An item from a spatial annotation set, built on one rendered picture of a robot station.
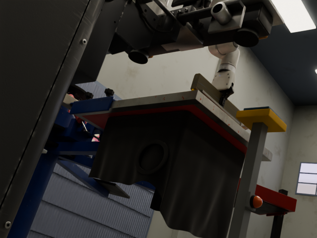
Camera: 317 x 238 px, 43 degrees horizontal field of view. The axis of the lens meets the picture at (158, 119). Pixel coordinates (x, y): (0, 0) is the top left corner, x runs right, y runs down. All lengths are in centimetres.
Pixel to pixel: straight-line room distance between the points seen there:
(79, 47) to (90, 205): 632
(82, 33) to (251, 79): 1085
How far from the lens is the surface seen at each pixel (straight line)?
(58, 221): 660
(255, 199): 132
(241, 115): 142
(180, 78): 877
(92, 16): 71
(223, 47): 180
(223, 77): 179
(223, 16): 111
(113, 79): 730
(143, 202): 782
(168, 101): 152
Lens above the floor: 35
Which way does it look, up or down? 21 degrees up
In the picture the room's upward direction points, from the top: 17 degrees clockwise
